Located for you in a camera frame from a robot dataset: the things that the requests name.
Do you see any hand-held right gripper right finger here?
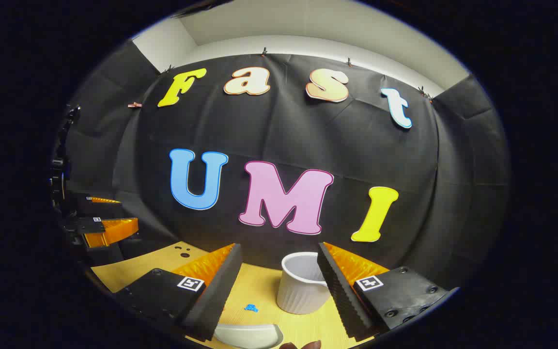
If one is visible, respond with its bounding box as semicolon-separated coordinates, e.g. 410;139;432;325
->
317;241;460;341

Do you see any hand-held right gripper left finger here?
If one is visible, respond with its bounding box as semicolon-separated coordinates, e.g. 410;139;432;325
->
114;242;244;342

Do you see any white ribbed garbage bin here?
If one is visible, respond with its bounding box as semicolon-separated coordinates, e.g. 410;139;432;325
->
277;252;331;315

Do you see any white dustpan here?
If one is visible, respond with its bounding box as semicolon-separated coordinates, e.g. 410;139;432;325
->
213;323;284;349

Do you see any wooden desktop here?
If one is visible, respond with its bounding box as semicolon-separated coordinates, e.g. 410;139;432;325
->
90;241;391;349

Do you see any black backdrop cloth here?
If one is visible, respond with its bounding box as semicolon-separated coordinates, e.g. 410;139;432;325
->
63;41;511;291

